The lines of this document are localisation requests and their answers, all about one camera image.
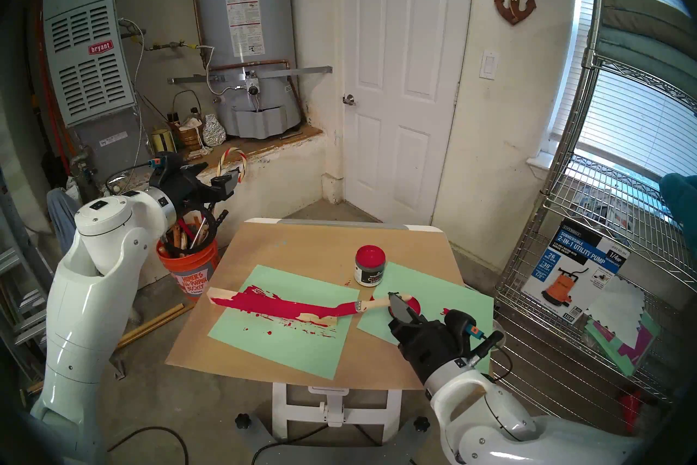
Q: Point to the yellow metal can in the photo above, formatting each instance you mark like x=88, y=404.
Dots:
x=162, y=141

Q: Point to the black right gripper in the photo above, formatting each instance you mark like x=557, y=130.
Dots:
x=435, y=349

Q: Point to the orange plastic bucket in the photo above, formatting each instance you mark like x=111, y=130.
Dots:
x=190, y=278

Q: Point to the red paint sample jar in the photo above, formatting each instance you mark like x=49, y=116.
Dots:
x=370, y=270

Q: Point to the white window sill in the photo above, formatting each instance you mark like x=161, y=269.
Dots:
x=539, y=164

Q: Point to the red plastic object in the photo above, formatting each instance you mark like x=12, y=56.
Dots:
x=631, y=409

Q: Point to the olive cushion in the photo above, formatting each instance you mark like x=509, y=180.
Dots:
x=648, y=11

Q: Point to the green and pink paper stack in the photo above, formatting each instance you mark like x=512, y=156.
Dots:
x=626, y=360

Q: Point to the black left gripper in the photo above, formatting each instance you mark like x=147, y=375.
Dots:
x=188, y=189

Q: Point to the teal fabric object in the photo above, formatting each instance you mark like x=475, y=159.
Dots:
x=680, y=202

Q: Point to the white platform with wood top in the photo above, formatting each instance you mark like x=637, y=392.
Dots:
x=294, y=169

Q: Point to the long wooden stick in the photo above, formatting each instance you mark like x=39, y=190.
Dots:
x=152, y=325

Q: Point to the white paper sheet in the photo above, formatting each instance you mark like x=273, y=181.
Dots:
x=615, y=306

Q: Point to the white window blinds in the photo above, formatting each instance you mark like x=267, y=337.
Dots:
x=637, y=126

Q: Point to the white panel door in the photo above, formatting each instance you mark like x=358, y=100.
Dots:
x=405, y=88

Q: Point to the striped candy cane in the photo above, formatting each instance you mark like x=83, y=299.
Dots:
x=231, y=149

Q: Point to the silver door knob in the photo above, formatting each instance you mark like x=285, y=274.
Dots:
x=348, y=99

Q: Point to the brown board table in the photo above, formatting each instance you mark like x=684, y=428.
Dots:
x=305, y=251

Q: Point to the blue cloth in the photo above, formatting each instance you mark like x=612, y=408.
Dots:
x=62, y=219

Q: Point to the red jar lid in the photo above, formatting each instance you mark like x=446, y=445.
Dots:
x=416, y=305

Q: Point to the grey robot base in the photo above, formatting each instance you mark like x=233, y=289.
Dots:
x=359, y=456

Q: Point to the gas pipe with yellow valve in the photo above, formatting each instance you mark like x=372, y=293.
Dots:
x=169, y=44

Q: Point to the utility pump box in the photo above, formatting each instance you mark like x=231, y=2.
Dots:
x=577, y=262

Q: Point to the wood plank with red paint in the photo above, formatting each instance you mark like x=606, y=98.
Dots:
x=261, y=306

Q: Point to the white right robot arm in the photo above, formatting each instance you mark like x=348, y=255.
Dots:
x=490, y=426

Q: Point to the white folding table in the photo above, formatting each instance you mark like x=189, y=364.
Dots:
x=283, y=409

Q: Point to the grey bryant furnace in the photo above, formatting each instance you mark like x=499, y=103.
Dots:
x=81, y=82

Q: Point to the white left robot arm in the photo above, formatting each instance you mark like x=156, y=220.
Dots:
x=81, y=317

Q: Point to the white light switch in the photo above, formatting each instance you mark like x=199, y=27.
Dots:
x=489, y=65

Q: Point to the green paper sheet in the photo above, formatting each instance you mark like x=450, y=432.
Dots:
x=294, y=349
x=435, y=289

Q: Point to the aluminium ladder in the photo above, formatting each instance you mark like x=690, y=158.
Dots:
x=22, y=327

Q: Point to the foil wrapped object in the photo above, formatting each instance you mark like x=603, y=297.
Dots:
x=213, y=131

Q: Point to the green cushion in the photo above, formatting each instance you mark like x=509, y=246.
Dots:
x=637, y=66

